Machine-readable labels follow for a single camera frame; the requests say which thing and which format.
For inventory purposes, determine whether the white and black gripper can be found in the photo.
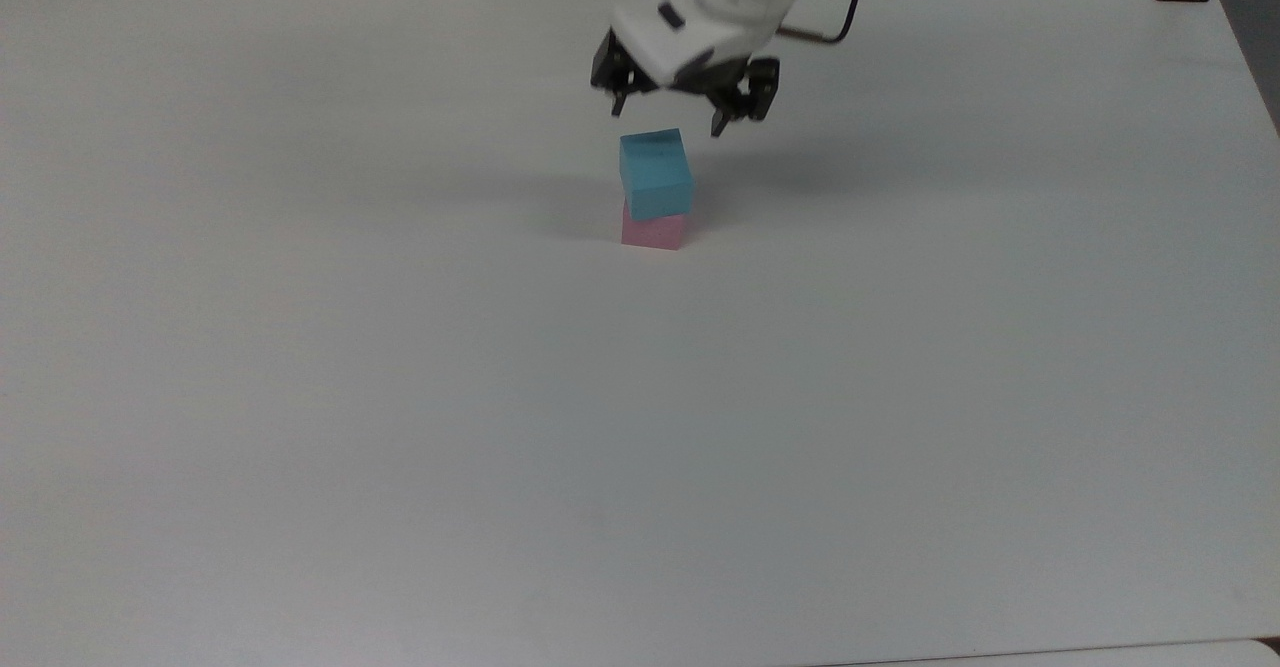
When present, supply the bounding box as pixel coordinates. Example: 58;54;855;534
589;0;793;139

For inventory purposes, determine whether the blue foam cube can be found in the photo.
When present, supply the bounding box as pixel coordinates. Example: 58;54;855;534
618;127;695;222

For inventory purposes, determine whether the pink foam cube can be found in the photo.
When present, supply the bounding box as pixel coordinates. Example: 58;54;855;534
620;199;690;252

